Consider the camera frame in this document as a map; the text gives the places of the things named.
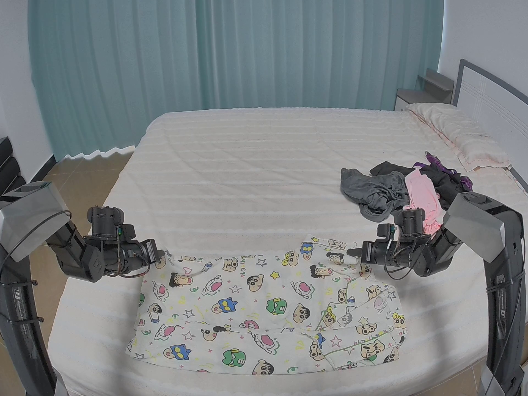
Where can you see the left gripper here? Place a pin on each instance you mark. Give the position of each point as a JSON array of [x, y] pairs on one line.
[[142, 254]]

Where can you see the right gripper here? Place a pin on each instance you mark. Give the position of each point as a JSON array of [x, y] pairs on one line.
[[379, 254]]

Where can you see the white printed pyjama top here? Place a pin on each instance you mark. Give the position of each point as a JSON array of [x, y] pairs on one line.
[[264, 303]]

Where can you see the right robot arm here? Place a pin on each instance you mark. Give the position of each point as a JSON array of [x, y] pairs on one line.
[[474, 225]]

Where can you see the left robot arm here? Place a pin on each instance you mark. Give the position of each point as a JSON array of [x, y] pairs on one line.
[[33, 221]]

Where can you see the bed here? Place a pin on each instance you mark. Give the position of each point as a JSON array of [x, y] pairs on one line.
[[247, 171]]

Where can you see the dark grey garment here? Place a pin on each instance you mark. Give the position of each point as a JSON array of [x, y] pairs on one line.
[[371, 192]]

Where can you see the pink garment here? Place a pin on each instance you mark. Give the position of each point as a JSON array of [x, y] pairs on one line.
[[423, 196]]

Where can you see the black garment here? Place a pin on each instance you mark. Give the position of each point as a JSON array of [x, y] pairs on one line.
[[443, 180]]

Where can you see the purple garment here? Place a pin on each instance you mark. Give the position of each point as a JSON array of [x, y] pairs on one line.
[[464, 180]]

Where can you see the pale pink pillow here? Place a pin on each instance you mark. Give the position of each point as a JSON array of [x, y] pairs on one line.
[[462, 134]]

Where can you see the black chest of drawers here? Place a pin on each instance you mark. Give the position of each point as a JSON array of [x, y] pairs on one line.
[[10, 167]]

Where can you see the grey bedside table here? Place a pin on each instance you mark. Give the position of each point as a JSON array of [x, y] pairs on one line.
[[425, 93]]

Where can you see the blue-green curtain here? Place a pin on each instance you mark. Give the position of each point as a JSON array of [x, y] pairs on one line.
[[231, 48]]

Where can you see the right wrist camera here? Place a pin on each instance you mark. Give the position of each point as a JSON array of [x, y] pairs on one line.
[[386, 231]]

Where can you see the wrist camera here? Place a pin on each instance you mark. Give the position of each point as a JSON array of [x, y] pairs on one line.
[[386, 231], [128, 231]]

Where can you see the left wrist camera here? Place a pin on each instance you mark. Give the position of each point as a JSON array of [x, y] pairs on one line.
[[128, 231]]

